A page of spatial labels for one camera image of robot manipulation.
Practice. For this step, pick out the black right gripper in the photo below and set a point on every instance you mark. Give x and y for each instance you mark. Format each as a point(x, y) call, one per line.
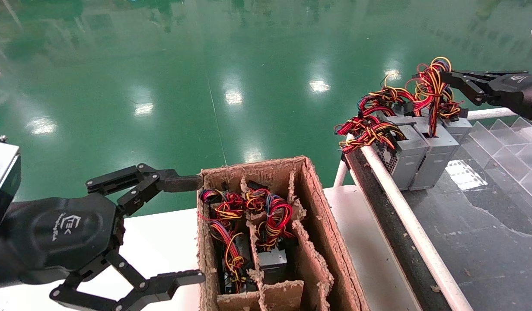
point(518, 93)

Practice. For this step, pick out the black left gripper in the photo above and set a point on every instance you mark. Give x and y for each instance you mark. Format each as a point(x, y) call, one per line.
point(62, 233)

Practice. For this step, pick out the clear acrylic divider tray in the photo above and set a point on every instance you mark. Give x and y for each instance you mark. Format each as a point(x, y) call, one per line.
point(516, 160)

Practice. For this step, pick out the white pipe leg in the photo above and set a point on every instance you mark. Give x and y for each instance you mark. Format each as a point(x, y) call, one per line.
point(340, 175)

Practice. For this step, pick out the worn cardboard box with dividers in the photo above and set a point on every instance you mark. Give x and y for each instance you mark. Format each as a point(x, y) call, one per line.
point(322, 242)

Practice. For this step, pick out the white pipe rail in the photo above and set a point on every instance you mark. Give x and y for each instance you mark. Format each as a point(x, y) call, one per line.
point(415, 233)
point(490, 113)

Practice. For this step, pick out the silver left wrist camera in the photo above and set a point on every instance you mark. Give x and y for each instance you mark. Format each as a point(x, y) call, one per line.
point(2, 185)

